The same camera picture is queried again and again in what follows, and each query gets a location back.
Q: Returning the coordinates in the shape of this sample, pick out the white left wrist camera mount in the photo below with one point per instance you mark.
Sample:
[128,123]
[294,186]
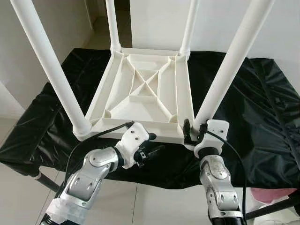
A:
[132,140]

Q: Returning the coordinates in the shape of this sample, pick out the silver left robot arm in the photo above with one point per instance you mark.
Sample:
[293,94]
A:
[89,183]

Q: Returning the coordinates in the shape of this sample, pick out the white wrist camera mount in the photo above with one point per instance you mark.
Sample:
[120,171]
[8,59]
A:
[132,140]
[213,133]

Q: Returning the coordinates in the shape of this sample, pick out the pink round object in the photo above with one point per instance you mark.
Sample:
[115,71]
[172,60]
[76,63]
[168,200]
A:
[274,194]

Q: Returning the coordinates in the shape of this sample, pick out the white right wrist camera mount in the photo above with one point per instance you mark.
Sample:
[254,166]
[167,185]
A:
[213,133]

